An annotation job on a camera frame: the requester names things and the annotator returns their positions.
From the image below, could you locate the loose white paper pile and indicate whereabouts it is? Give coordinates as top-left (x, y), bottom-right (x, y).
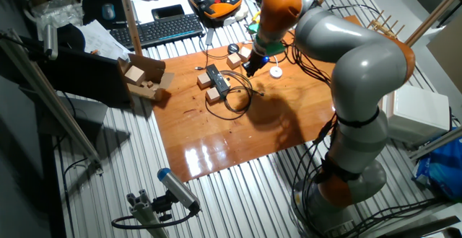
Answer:
top-left (77, 19), bottom-right (131, 61)

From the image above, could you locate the white rounded plastic object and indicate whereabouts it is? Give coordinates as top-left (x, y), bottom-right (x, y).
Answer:
top-left (223, 4), bottom-right (250, 26)

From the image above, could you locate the grey computer mouse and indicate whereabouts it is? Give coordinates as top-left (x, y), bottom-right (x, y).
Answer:
top-left (101, 2), bottom-right (116, 21)

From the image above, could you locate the black camera cable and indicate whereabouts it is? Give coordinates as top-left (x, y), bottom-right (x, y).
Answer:
top-left (110, 208), bottom-right (198, 231)

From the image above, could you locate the black flat panel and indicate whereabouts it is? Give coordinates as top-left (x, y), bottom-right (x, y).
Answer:
top-left (0, 45), bottom-right (134, 109)

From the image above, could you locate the black USB cable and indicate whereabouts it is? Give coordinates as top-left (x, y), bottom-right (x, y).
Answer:
top-left (194, 27), bottom-right (230, 72)

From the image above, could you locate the dark metal beam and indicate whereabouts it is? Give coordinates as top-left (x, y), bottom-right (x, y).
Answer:
top-left (375, 214), bottom-right (462, 238)

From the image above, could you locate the black mouse pad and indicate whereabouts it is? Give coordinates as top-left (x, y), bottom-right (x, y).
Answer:
top-left (82, 0), bottom-right (128, 28)

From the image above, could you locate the wooden peg rack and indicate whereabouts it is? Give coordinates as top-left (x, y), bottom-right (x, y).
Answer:
top-left (367, 9), bottom-right (406, 39)

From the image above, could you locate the black cable with header plug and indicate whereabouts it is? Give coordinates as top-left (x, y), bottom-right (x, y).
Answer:
top-left (204, 70), bottom-right (254, 121)
top-left (220, 70), bottom-right (265, 115)

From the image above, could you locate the white round corded USB hub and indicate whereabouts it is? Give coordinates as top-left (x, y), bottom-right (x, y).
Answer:
top-left (241, 40), bottom-right (284, 80)

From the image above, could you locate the clear plastic bag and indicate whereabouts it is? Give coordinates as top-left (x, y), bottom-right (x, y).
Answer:
top-left (30, 0), bottom-right (84, 40)

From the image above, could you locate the black camera ball mount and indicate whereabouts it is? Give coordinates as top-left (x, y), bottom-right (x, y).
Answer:
top-left (151, 190), bottom-right (175, 223)

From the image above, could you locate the torn cardboard box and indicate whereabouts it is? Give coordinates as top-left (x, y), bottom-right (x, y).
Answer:
top-left (117, 53), bottom-right (175, 102)

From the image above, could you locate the black computer keyboard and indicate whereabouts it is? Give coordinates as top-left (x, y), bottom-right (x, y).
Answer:
top-left (109, 13), bottom-right (205, 50)

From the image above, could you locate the grey metal box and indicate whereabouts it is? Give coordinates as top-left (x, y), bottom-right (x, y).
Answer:
top-left (34, 94), bottom-right (109, 141)

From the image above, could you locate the short aluminium profile stand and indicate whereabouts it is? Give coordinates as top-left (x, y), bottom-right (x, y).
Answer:
top-left (126, 189), bottom-right (170, 238)

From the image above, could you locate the silver camera with blue end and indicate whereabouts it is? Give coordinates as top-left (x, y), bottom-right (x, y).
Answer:
top-left (157, 167), bottom-right (201, 216)

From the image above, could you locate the blue plastic bag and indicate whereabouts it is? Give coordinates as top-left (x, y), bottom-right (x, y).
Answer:
top-left (412, 128), bottom-right (462, 202)

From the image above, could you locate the silver bar camera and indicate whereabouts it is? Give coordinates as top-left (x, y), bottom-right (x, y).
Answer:
top-left (42, 23), bottom-right (59, 61)

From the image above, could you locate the black fabric cap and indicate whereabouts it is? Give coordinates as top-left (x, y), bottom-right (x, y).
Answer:
top-left (56, 23), bottom-right (87, 53)

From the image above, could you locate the white paper sheet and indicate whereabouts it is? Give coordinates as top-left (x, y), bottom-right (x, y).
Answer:
top-left (128, 0), bottom-right (201, 25)

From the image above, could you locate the aluminium frame beam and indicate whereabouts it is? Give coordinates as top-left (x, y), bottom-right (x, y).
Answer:
top-left (409, 125), bottom-right (462, 161)
top-left (0, 27), bottom-right (105, 176)

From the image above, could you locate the brown cardboard sheet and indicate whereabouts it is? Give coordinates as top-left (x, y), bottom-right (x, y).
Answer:
top-left (426, 16), bottom-right (462, 94)

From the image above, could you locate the green printed wrist mount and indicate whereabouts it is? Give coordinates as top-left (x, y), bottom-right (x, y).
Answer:
top-left (247, 23), bottom-right (287, 57)

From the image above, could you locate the white drawer box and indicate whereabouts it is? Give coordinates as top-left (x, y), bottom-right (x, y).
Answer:
top-left (381, 84), bottom-right (452, 146)

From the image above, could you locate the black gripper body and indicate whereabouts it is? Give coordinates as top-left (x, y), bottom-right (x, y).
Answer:
top-left (246, 52), bottom-right (270, 71)

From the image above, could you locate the light wooden cube block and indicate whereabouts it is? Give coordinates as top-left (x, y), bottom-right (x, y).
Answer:
top-left (196, 72), bottom-right (212, 90)
top-left (226, 53), bottom-right (242, 70)
top-left (204, 87), bottom-right (222, 105)
top-left (124, 65), bottom-right (146, 87)
top-left (237, 45), bottom-right (253, 63)

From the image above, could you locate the black USB docking station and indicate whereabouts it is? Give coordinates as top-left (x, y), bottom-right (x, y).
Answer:
top-left (205, 63), bottom-right (231, 100)

